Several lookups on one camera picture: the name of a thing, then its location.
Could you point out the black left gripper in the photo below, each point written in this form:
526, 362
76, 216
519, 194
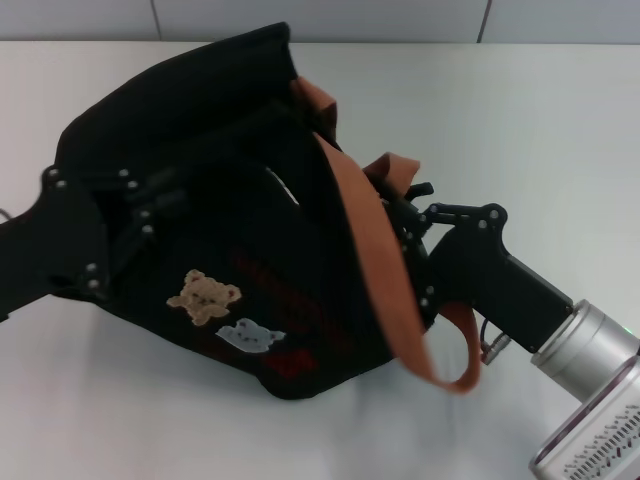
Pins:
45, 250

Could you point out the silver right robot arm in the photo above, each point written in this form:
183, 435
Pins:
595, 380

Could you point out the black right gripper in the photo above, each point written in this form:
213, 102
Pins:
490, 290

